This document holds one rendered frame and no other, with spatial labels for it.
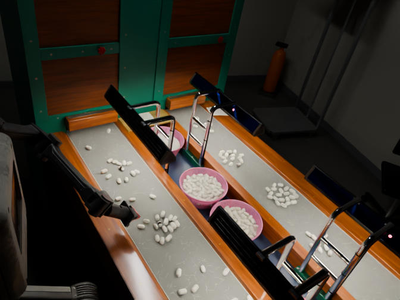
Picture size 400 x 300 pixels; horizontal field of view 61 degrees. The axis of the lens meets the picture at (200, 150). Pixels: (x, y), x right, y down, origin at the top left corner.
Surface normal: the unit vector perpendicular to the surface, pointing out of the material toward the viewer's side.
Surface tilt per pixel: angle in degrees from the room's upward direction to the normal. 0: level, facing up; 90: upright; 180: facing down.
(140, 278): 0
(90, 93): 90
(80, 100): 90
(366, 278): 0
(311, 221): 0
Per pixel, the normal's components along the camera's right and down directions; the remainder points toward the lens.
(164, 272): 0.16, -0.78
